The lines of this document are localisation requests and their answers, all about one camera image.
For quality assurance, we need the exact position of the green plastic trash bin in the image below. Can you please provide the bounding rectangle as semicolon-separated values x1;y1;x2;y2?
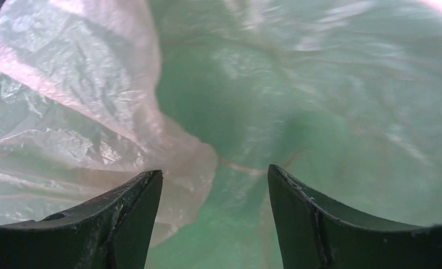
0;0;442;269

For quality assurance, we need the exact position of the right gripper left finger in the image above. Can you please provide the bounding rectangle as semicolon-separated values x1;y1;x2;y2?
0;170;163;268

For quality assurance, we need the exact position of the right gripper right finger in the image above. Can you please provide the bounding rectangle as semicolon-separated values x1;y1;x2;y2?
268;165;442;268

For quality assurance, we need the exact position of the pink plastic trash bag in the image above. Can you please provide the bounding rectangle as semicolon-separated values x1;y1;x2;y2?
0;0;442;269

